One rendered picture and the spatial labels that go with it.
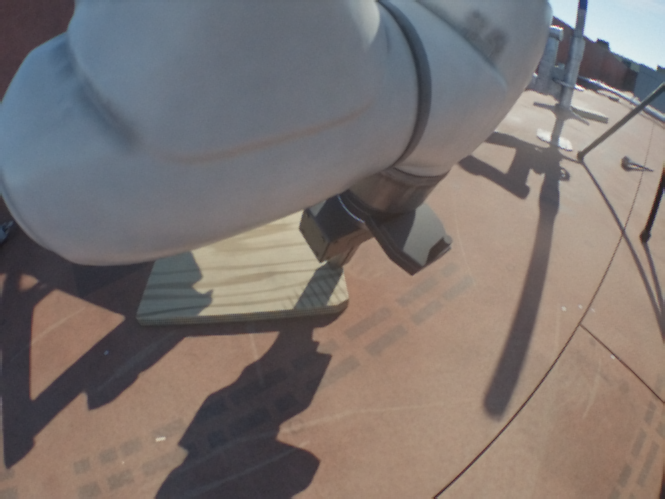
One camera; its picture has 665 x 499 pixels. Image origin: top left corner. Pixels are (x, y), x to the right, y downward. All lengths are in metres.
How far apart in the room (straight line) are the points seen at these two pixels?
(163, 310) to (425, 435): 0.37
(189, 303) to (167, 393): 0.13
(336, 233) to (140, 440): 0.33
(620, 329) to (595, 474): 0.26
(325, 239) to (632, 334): 0.53
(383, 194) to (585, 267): 0.49
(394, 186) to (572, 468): 0.38
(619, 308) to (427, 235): 0.45
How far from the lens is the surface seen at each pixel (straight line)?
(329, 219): 0.30
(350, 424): 0.35
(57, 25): 1.20
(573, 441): 0.44
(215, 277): 0.47
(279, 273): 0.45
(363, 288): 0.45
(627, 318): 0.64
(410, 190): 0.24
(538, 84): 1.32
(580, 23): 1.28
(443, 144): 0.17
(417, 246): 0.27
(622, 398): 0.53
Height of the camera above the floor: 0.34
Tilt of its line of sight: 43 degrees down
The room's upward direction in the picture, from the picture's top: 1 degrees counter-clockwise
